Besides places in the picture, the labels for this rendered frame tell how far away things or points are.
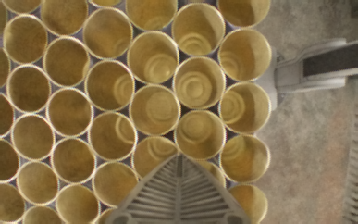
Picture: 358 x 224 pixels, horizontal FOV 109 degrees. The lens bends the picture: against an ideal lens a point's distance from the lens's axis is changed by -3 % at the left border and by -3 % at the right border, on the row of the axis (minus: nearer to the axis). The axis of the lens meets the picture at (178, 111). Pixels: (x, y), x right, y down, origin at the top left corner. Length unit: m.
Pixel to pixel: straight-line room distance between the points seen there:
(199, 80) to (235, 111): 0.09
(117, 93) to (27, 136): 0.15
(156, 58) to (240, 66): 0.16
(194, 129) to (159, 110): 0.08
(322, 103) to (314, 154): 0.55
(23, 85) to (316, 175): 2.25
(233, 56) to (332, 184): 2.19
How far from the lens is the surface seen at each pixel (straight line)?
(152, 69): 0.27
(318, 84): 0.93
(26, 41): 0.34
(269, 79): 1.31
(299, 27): 1.93
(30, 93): 0.32
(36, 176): 0.34
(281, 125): 1.74
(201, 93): 0.26
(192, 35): 0.28
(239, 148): 0.29
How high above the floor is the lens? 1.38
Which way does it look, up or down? 84 degrees down
